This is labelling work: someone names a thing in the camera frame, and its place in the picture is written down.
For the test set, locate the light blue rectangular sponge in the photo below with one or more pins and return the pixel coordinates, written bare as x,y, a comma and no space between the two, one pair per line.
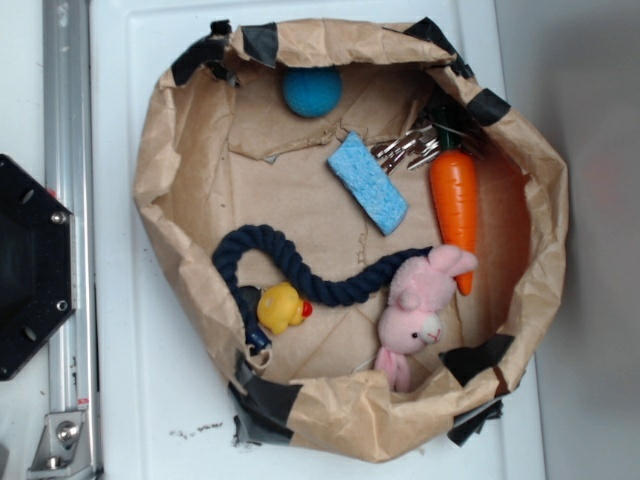
371,187

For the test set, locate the brown paper bag bin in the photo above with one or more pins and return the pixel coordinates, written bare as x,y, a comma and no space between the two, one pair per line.
221,150

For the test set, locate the yellow rubber duck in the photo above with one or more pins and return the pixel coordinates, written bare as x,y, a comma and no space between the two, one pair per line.
282,306

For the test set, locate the pink plush bunny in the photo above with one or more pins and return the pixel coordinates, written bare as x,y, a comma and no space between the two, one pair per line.
420,289

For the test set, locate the orange plastic toy carrot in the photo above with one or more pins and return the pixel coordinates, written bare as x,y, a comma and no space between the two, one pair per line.
452,178

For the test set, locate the blue felt ball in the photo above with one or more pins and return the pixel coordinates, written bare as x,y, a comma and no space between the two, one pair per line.
312,92

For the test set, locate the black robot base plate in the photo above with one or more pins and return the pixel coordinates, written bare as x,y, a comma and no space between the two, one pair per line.
37,277

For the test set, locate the metal corner bracket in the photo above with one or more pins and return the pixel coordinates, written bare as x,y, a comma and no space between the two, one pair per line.
64,449

